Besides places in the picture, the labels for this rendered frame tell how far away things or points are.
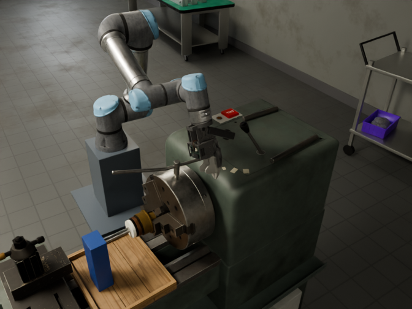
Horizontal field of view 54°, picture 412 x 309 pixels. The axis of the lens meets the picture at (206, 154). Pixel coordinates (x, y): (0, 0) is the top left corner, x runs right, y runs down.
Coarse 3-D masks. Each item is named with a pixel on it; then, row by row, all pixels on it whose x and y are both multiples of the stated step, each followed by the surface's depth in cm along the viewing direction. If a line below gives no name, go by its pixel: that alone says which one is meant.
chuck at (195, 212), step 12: (156, 180) 153; (168, 180) 148; (180, 180) 148; (168, 192) 147; (180, 192) 145; (192, 192) 146; (168, 204) 152; (180, 204) 143; (192, 204) 145; (180, 216) 146; (192, 216) 145; (204, 216) 148; (204, 228) 150; (168, 240) 164; (180, 240) 153; (192, 240) 149
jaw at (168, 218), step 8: (160, 216) 151; (168, 216) 150; (160, 224) 148; (168, 224) 147; (176, 224) 146; (184, 224) 146; (192, 224) 146; (176, 232) 144; (184, 232) 147; (192, 232) 147
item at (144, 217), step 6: (144, 210) 151; (132, 216) 150; (138, 216) 148; (144, 216) 148; (150, 216) 150; (132, 222) 147; (138, 222) 147; (144, 222) 147; (150, 222) 148; (138, 228) 146; (144, 228) 147; (150, 228) 149; (138, 234) 147; (144, 234) 149
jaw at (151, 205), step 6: (144, 186) 154; (150, 186) 153; (156, 186) 154; (150, 192) 153; (156, 192) 154; (144, 198) 153; (150, 198) 152; (156, 198) 154; (144, 204) 154; (150, 204) 152; (156, 204) 153; (162, 204) 154; (150, 210) 152
